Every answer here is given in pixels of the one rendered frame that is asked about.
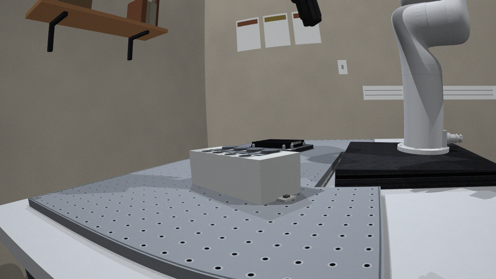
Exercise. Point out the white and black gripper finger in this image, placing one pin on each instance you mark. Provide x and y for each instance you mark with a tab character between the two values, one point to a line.
317	12
306	11

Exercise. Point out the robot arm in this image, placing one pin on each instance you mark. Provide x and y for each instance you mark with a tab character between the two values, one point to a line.
418	25

